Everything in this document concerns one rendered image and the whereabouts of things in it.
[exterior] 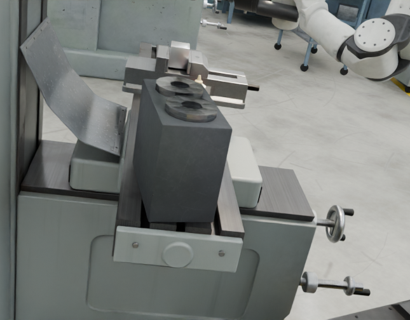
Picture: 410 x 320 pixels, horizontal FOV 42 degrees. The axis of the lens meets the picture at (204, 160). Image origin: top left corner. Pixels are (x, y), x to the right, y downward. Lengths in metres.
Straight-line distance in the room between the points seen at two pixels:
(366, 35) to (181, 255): 0.56
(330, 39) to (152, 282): 0.82
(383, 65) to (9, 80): 0.80
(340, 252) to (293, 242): 1.23
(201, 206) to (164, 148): 0.14
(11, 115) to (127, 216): 0.47
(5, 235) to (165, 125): 0.71
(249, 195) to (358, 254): 1.42
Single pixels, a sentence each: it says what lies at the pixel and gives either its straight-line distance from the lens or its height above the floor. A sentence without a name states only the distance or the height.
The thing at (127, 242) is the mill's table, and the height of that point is 0.87.
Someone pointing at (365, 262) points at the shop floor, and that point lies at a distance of 2.72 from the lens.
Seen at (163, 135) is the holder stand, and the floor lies 1.07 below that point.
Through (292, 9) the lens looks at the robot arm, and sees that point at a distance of 1.26.
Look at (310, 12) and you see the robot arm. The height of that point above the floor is 1.24.
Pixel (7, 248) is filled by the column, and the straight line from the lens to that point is 1.48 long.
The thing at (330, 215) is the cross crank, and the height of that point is 0.61.
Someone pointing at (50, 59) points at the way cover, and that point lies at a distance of 1.43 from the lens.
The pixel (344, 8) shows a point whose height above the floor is 0.38.
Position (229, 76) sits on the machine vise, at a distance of 1.59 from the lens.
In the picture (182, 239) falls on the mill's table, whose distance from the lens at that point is 0.94.
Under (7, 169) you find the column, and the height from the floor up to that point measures 0.77.
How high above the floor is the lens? 1.42
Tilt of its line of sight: 26 degrees down
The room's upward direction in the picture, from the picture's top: 11 degrees clockwise
